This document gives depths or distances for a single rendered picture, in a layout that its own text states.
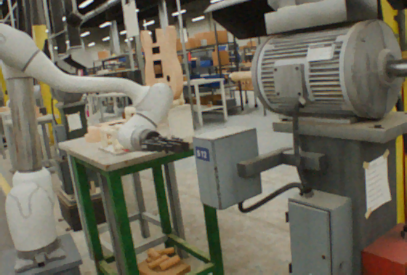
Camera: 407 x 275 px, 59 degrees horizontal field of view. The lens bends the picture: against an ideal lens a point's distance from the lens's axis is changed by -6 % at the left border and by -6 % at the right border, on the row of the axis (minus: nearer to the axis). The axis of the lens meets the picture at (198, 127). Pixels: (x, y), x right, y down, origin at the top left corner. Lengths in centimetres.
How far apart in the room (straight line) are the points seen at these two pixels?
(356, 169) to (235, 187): 32
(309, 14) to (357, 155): 39
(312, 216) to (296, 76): 36
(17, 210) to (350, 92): 112
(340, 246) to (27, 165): 117
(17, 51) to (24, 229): 61
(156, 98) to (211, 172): 52
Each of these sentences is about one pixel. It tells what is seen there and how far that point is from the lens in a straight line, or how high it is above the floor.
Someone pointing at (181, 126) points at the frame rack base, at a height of 100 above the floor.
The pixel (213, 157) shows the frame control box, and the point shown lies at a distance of 100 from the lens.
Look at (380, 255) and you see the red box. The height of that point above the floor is 79.
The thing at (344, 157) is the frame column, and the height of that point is 104.
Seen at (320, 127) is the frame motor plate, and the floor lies 112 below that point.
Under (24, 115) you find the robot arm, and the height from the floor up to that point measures 121.
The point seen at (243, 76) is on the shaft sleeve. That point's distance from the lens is 136.
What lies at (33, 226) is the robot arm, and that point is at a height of 84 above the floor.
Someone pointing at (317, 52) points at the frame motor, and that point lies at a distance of 101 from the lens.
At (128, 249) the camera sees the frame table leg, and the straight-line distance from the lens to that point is 187.
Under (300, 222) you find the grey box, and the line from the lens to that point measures 106.
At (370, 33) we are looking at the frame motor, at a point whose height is 134.
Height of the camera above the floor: 132
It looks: 10 degrees down
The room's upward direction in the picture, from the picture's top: 7 degrees counter-clockwise
